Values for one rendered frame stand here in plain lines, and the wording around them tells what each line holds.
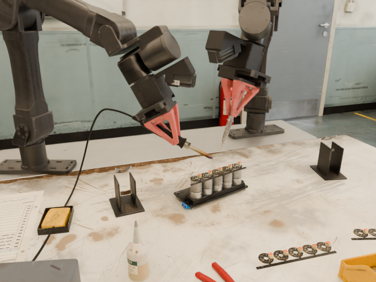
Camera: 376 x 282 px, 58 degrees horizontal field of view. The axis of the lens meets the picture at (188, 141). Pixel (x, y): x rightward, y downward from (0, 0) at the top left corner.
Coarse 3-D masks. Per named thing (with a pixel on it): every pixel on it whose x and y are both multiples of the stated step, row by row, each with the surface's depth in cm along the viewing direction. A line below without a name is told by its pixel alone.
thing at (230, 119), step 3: (240, 93) 72; (237, 102) 72; (228, 117) 72; (231, 117) 72; (228, 120) 72; (231, 120) 72; (228, 123) 72; (231, 123) 72; (225, 126) 73; (228, 126) 72; (225, 129) 73; (228, 129) 73; (225, 132) 73; (228, 132) 73; (225, 135) 73; (222, 138) 73; (225, 138) 73
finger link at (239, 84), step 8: (224, 72) 71; (232, 72) 69; (240, 80) 68; (232, 88) 69; (240, 88) 68; (248, 88) 71; (256, 88) 71; (232, 96) 70; (248, 96) 72; (232, 104) 71; (240, 104) 72; (232, 112) 71
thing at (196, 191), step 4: (196, 184) 70; (200, 184) 70; (192, 188) 70; (196, 188) 70; (200, 188) 70; (192, 192) 71; (196, 192) 70; (200, 192) 71; (192, 196) 71; (196, 196) 71; (200, 196) 71
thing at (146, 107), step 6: (144, 78) 67; (132, 90) 69; (138, 90) 68; (138, 96) 69; (144, 96) 68; (168, 96) 71; (174, 96) 75; (144, 102) 69; (162, 102) 66; (144, 108) 70; (150, 108) 66; (156, 108) 66; (162, 108) 66; (138, 114) 67; (144, 114) 68; (138, 120) 68
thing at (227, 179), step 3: (225, 168) 75; (228, 168) 75; (225, 171) 74; (228, 174) 74; (231, 174) 74; (225, 177) 74; (228, 177) 74; (231, 177) 75; (225, 180) 75; (228, 180) 75; (231, 180) 75; (225, 183) 75; (228, 183) 75; (231, 183) 75; (222, 186) 76; (225, 186) 75; (228, 186) 75; (231, 186) 76
